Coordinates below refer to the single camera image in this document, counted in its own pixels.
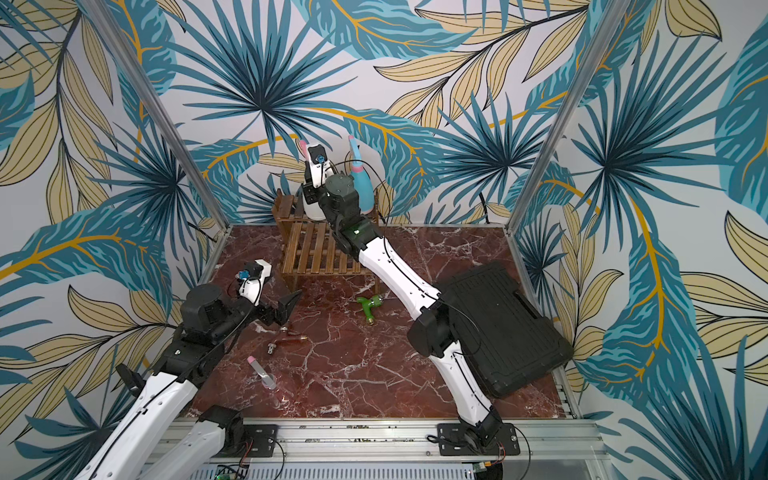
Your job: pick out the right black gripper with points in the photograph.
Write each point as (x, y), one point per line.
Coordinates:
(318, 191)

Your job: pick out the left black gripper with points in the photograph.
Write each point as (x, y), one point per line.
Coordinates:
(283, 311)

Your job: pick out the blue spray bottle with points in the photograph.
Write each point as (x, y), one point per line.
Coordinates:
(362, 181)

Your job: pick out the wooden slatted step shelf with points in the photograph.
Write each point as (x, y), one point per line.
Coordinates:
(309, 247)

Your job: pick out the clear pink spray bottle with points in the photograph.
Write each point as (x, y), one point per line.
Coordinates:
(269, 393)

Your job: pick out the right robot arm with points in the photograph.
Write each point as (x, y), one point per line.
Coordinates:
(432, 333)

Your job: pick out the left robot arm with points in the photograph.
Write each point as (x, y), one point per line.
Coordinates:
(211, 323)

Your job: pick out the black plastic tool case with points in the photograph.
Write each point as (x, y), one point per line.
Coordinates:
(508, 344)

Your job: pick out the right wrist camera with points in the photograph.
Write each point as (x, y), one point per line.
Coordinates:
(315, 168)

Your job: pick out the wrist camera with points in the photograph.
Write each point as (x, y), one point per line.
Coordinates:
(315, 168)
(252, 279)

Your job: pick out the brown metal hose nozzle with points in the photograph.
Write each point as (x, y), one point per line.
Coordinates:
(278, 341)

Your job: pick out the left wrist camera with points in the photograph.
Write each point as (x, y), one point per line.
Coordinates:
(252, 279)

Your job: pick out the green hose nozzle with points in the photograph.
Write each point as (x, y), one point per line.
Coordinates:
(368, 305)

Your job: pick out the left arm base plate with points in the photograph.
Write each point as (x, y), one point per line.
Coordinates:
(252, 441)

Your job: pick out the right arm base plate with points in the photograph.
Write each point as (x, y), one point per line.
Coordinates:
(458, 439)

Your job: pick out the aluminium front rail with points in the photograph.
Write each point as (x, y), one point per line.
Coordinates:
(405, 440)

